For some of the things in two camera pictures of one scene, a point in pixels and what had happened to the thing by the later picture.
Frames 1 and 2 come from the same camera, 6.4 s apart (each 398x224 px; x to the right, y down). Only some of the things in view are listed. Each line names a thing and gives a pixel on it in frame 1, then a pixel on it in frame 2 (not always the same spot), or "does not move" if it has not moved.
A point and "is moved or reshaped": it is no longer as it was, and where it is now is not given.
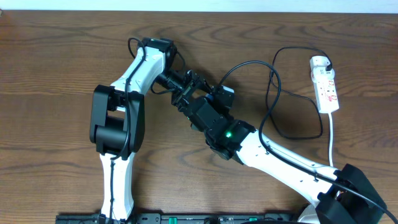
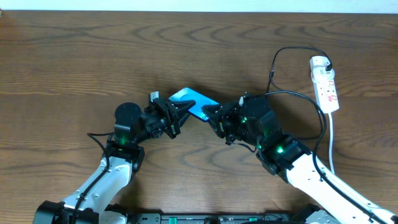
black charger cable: x=328 y=62 -> x=329 y=69
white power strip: x=324 y=84 does not move
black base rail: x=180 y=218 does not move
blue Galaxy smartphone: x=209 y=96 is moved or reshaped
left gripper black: x=193 y=80 -> x=170 y=117
